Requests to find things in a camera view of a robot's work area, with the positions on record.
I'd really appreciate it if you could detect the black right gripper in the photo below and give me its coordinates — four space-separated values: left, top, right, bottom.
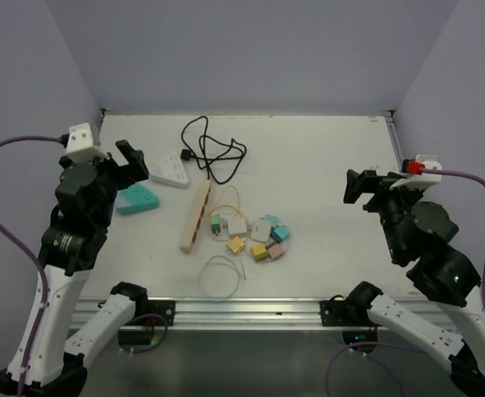
341 168 421 258

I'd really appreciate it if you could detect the teal triangular power socket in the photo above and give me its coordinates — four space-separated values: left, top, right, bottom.
115 183 160 215

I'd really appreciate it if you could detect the white triangular power socket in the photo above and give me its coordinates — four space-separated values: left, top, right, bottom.
150 151 190 189

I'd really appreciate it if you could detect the beige power strip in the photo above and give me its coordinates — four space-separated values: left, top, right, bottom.
179 179 212 254

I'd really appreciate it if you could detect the green charger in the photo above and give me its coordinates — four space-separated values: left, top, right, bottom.
209 214 223 237

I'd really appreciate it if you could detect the teal charger plug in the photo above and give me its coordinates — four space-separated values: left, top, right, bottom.
270 225 290 243
264 214 279 228

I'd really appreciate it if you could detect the pink charger plug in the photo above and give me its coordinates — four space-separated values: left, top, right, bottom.
266 242 284 260

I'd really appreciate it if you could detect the white charger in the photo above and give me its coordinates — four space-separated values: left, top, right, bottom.
227 218 247 236
250 219 272 242

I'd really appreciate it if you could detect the yellow charger plug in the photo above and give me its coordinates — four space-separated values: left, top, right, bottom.
250 244 269 262
226 236 246 256

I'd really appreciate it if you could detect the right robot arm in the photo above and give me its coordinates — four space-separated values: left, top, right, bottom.
344 160 485 396

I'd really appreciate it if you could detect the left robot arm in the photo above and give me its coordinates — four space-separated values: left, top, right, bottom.
0 140 150 396

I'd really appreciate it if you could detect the right wrist camera red mount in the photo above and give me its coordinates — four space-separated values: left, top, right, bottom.
389 154 443 191

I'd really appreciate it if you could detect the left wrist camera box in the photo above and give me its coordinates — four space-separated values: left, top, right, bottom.
65 122 109 164

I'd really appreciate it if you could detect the black power cord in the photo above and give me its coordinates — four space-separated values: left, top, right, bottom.
179 115 248 185

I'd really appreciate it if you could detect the yellow thin cable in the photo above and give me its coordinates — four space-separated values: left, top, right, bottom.
207 186 253 242

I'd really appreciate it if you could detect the light teal thin cable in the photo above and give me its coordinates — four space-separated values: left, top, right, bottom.
198 225 292 299

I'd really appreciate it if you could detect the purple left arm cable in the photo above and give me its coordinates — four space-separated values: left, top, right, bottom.
0 135 169 394

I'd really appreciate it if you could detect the aluminium table edge rail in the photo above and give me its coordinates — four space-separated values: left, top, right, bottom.
73 114 450 330

